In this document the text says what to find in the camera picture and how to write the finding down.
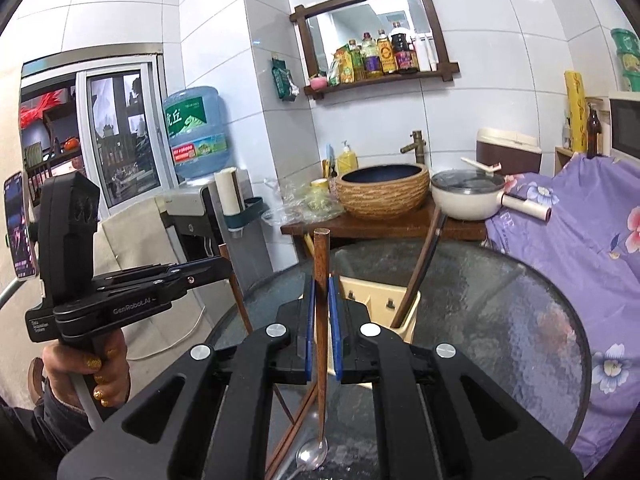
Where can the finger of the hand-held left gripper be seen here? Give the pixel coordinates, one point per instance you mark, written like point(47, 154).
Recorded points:
point(200, 271)
point(150, 296)

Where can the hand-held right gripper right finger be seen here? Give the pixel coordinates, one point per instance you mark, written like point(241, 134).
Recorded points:
point(334, 330)

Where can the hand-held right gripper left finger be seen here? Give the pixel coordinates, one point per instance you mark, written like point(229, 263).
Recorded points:
point(310, 325)

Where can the cream perforated utensil holder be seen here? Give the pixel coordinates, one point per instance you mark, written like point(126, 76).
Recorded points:
point(405, 330)

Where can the person's left forearm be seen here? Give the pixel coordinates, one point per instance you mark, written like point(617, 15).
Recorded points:
point(40, 427)

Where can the person's left hand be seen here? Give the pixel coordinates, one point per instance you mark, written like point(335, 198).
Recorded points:
point(115, 365)

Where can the smartphone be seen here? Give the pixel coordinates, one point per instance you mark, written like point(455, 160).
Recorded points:
point(20, 230)

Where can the grey water dispenser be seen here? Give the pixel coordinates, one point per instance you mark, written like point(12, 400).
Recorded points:
point(185, 205)

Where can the teal cup holder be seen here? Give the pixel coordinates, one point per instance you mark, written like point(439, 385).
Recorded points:
point(252, 206)

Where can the white paper cup stack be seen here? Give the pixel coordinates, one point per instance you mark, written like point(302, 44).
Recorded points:
point(229, 192)

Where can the wooden washstand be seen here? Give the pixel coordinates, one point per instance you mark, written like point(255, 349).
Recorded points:
point(390, 227)

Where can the clear plastic bag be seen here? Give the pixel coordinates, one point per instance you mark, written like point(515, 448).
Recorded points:
point(295, 202)

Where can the sliding window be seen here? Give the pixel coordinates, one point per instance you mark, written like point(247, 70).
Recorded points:
point(107, 110)

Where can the blue water cooler bottle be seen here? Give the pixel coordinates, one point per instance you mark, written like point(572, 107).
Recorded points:
point(197, 130)

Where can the woven pattern wash basin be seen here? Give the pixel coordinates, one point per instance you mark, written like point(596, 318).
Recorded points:
point(382, 195)

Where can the yellow soap pump bottle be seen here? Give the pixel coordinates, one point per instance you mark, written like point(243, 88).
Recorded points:
point(347, 162)

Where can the white pot with glass lid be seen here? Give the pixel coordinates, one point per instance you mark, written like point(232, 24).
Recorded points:
point(465, 202)

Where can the bronze faucet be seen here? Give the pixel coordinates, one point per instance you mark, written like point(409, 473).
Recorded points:
point(417, 147)

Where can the green hanging packet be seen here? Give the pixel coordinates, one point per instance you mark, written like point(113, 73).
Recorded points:
point(284, 80)

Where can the white rice paddle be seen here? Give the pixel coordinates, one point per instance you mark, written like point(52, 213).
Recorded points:
point(475, 164)

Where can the pink bowl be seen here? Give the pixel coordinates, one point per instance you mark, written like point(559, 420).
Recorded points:
point(318, 82)

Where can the white lint roller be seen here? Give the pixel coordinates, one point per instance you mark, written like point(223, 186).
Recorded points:
point(525, 207)

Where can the yellow snack packet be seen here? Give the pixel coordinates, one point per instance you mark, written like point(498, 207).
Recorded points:
point(341, 67)

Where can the purple floral cloth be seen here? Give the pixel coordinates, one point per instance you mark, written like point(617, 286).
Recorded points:
point(575, 270)

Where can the green oil bottle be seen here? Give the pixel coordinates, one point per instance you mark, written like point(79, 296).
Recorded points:
point(356, 62)

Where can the purple label bottle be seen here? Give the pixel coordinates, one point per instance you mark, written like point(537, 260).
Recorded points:
point(372, 57)

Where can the brown label sauce bottle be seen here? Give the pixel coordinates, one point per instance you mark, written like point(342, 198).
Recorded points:
point(386, 55)

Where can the small wooden box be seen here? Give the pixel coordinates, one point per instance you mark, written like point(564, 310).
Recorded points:
point(564, 160)

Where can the dark soy sauce bottle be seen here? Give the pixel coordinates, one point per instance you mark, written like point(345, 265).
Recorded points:
point(404, 52)

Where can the white plastic bottle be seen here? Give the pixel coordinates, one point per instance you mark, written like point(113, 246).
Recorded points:
point(425, 55)

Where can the wooden framed mirror shelf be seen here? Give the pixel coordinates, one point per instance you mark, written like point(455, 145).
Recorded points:
point(350, 20)

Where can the small clear bottle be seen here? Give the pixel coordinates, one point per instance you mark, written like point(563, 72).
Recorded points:
point(566, 135)

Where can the brown glass bottle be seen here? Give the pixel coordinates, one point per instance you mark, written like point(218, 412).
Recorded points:
point(593, 135)

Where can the yellow wrap roll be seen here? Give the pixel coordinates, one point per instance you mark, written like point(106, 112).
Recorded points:
point(575, 110)

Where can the white microwave oven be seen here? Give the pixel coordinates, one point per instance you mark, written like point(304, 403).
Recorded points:
point(625, 125)

